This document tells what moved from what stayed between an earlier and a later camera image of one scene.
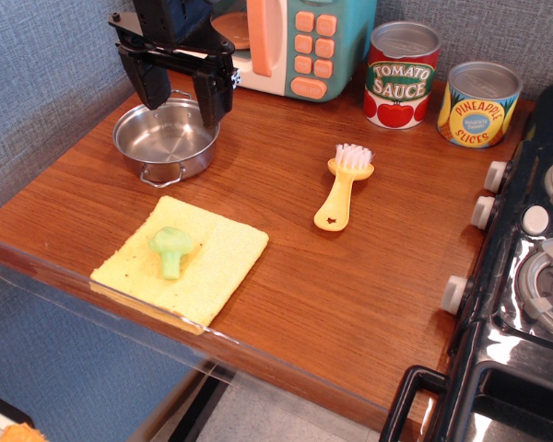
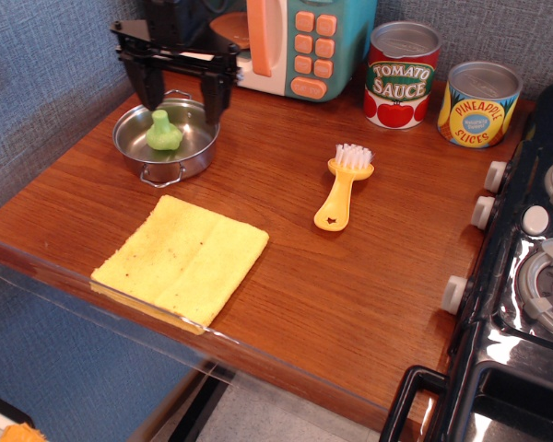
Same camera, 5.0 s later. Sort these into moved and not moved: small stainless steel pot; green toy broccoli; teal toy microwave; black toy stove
Moved: green toy broccoli
Not moved: teal toy microwave; black toy stove; small stainless steel pot
